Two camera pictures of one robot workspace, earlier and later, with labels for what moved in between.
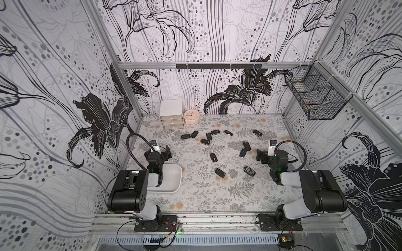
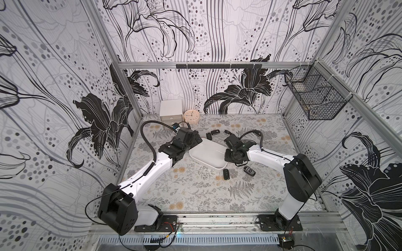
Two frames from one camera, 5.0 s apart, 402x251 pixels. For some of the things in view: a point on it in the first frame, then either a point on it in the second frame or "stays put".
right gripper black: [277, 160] → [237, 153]
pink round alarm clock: [191, 116] stays put
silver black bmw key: [249, 171] stays put
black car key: [257, 133] stays put
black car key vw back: [215, 132] stays put
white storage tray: [172, 181] → [211, 153]
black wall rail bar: [219, 66] stays put
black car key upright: [209, 136] stays put
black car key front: [220, 172] → [226, 174]
